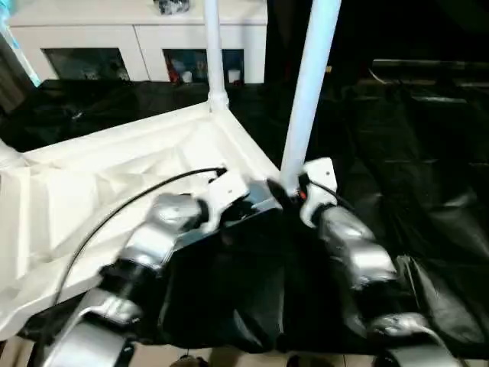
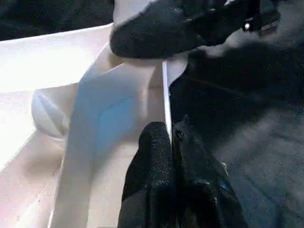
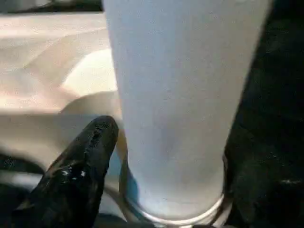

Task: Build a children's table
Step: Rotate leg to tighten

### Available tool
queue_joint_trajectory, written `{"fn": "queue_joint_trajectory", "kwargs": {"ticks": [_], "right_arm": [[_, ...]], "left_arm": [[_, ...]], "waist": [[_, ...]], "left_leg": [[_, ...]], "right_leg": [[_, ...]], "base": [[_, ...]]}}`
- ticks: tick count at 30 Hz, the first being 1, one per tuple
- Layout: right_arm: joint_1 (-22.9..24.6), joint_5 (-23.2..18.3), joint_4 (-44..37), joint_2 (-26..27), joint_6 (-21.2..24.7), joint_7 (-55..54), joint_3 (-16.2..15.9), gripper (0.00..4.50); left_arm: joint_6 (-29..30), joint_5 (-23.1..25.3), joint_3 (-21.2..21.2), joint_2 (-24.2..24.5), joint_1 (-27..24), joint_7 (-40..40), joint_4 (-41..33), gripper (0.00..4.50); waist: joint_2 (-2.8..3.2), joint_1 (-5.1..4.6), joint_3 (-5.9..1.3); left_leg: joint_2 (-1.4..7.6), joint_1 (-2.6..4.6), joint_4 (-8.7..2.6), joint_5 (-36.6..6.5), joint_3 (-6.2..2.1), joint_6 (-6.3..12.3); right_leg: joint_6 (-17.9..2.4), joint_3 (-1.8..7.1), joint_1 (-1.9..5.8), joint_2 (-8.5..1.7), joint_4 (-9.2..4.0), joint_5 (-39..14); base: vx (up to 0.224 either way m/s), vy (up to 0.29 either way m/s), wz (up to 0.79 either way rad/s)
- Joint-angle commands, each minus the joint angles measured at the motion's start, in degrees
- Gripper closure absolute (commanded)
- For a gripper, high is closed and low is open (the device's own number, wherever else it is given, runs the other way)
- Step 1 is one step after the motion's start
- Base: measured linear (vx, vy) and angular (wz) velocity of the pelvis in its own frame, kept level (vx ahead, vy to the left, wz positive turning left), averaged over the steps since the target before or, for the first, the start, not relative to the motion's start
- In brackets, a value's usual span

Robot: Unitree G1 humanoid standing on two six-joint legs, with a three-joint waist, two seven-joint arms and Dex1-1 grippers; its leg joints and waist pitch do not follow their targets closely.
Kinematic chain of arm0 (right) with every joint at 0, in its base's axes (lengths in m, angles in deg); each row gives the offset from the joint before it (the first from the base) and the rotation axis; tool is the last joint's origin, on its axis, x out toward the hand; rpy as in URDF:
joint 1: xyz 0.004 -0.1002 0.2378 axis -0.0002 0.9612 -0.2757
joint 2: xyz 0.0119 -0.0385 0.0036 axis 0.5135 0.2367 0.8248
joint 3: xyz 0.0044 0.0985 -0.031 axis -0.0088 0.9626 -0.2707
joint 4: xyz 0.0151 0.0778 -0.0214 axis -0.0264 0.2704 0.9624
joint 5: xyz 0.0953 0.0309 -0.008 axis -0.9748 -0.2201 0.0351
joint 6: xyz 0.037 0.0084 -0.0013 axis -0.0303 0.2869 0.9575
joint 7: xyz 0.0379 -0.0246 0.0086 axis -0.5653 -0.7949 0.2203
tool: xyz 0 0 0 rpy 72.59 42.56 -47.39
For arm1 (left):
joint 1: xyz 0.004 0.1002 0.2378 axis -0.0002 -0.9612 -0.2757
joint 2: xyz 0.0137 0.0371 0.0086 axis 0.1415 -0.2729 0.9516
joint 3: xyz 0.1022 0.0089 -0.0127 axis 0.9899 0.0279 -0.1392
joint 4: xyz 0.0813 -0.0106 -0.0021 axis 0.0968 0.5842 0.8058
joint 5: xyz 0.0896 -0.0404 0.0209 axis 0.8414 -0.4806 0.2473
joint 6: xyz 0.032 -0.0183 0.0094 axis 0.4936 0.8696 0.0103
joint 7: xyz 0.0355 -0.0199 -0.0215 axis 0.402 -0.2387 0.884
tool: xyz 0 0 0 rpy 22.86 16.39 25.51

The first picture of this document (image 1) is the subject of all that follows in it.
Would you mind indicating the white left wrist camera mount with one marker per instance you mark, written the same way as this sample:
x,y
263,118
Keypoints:
x,y
229,191

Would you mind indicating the blue white package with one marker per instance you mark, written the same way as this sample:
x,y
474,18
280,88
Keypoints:
x,y
23,53

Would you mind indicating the black television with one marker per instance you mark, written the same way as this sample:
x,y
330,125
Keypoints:
x,y
428,65

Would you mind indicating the black box with beige label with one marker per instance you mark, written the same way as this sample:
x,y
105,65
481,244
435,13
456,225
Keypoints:
x,y
355,30

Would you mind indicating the white plastic table top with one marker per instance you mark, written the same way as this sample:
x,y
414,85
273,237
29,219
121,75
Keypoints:
x,y
95,172

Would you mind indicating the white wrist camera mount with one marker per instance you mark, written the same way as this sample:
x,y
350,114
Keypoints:
x,y
321,176
229,191

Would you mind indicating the white plastic table leg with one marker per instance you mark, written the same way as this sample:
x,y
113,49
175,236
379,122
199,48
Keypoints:
x,y
214,57
309,95
9,154

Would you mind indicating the black mat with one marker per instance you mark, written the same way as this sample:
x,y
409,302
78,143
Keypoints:
x,y
248,290

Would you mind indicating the clear bag on cabinet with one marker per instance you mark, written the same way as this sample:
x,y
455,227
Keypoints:
x,y
172,5

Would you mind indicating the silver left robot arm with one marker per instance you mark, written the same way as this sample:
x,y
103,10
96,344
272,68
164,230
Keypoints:
x,y
153,241

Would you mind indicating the white cabinet with glass doors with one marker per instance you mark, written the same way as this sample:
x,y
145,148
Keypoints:
x,y
114,38

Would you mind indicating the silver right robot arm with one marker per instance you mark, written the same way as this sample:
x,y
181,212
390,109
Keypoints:
x,y
359,248

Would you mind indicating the grey curtain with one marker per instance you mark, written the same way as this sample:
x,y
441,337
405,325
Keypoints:
x,y
11,84

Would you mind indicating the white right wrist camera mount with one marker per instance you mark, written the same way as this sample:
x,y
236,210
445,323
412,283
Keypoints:
x,y
321,176

